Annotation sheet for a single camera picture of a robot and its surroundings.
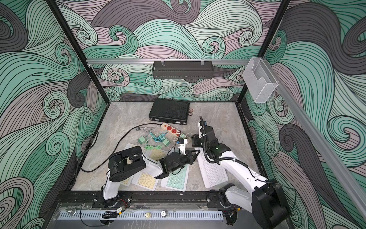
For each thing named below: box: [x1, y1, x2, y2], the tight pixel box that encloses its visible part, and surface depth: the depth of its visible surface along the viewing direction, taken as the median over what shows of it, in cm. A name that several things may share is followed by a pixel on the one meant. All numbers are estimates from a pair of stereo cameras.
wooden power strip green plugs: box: [161, 122, 186, 139], surface depth 102 cm
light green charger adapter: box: [137, 136, 146, 145], surface depth 97 cm
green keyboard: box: [160, 164, 191, 192], surface depth 81 cm
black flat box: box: [148, 98, 191, 125], surface depth 109 cm
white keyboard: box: [194, 147, 229, 189], surface depth 81 cm
